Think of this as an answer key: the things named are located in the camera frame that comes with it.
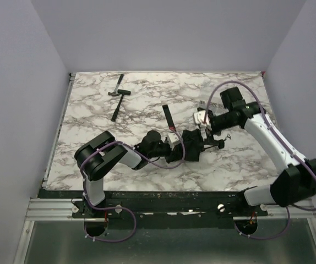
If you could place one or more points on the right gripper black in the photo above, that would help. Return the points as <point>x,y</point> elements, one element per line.
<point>209,132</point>

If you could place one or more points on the black folding umbrella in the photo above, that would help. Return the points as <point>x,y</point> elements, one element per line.
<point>194,143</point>

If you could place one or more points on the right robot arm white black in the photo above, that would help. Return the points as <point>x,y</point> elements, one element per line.
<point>297,174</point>

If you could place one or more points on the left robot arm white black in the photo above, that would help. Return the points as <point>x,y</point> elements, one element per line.
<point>98,156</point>

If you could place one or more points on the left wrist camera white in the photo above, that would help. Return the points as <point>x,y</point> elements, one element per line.
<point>173,140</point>

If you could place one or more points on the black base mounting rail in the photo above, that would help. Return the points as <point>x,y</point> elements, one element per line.
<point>160,209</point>

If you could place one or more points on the aluminium frame rail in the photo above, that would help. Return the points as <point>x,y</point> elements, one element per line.
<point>285,235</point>

